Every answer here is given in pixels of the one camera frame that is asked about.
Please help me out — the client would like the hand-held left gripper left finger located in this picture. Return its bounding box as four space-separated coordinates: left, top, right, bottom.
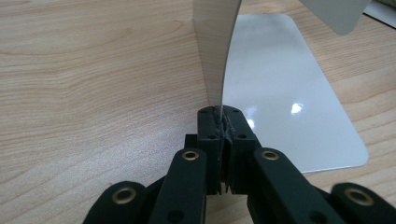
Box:
196 105 226 196

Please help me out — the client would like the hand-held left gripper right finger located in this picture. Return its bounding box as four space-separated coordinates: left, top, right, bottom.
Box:
222 105 262 194

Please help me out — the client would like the expandable grey metal bookend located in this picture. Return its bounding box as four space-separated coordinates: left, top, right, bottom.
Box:
191 0 396 174

